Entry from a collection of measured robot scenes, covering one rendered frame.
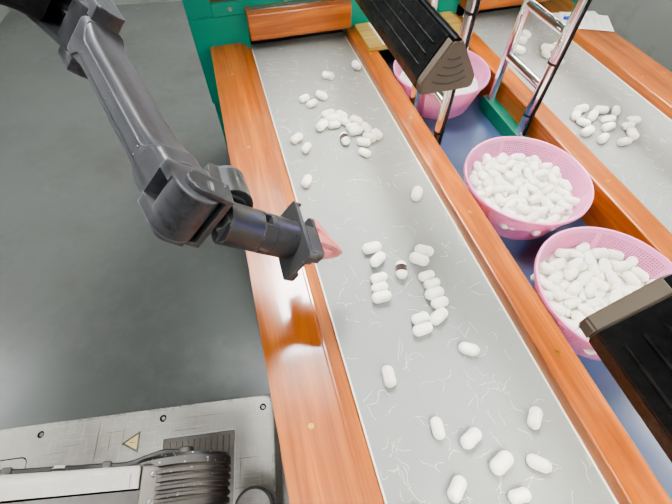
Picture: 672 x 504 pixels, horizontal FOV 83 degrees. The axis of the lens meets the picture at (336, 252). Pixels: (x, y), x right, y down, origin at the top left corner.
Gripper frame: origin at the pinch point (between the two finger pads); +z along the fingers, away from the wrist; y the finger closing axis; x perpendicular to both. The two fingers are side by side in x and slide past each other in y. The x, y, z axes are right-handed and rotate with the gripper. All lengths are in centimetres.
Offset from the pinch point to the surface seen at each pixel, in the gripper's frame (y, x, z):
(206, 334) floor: 34, 91, 24
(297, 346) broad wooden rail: -10.1, 12.6, -1.5
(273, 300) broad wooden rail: -1.0, 14.0, -3.1
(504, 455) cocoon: -32.9, -2.4, 17.1
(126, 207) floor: 108, 111, 0
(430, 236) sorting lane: 5.9, -5.2, 23.5
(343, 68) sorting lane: 69, -6, 24
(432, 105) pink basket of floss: 47, -17, 39
